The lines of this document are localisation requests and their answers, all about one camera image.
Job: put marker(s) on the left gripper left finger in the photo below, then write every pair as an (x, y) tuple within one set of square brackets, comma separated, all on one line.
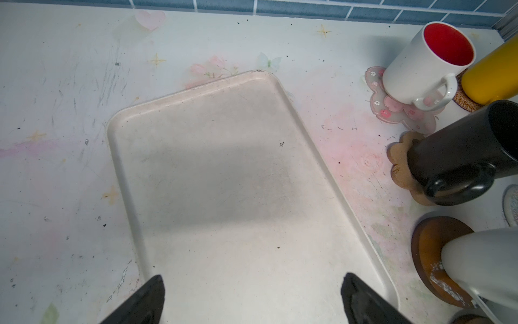
[(144, 306)]

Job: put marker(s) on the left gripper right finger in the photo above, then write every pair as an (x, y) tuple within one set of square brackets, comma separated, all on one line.
[(362, 305)]

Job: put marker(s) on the brown round coaster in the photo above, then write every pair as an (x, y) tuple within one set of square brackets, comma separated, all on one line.
[(472, 319), (427, 241)]

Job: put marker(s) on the plain white mug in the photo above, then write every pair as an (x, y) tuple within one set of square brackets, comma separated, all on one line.
[(484, 264)]

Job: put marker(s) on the brown paw coaster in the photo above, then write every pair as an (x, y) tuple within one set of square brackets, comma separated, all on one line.
[(400, 171)]

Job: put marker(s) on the beige serving tray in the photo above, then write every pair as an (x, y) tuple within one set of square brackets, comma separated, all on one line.
[(229, 200)]

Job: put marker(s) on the black mug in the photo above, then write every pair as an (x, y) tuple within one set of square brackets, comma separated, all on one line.
[(462, 161)]

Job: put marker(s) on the multicolour stitched round coaster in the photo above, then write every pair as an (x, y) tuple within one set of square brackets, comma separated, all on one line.
[(510, 205)]

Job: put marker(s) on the pink flower coaster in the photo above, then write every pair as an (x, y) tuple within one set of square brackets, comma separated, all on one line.
[(391, 111)]

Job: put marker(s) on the woven rattan coaster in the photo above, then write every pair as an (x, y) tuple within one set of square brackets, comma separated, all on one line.
[(461, 99)]

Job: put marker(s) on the white mug red inside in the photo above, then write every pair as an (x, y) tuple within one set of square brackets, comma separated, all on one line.
[(425, 73)]

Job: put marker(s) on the yellow mug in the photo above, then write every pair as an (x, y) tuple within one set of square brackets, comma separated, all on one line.
[(494, 77)]

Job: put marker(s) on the blue mug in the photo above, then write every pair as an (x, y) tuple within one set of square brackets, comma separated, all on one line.
[(496, 312)]

